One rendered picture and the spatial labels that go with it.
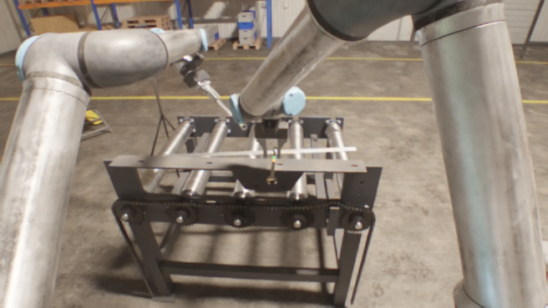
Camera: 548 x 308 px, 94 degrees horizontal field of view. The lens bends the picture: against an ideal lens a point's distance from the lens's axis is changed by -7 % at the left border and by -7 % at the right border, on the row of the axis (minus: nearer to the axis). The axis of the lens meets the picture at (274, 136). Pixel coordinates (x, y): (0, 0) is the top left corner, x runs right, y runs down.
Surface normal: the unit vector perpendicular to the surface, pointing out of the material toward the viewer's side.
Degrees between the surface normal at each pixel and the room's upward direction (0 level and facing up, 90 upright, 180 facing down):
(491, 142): 72
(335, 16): 112
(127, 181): 90
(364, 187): 90
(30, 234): 58
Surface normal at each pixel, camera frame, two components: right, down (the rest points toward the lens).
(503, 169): -0.26, 0.14
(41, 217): 0.88, -0.21
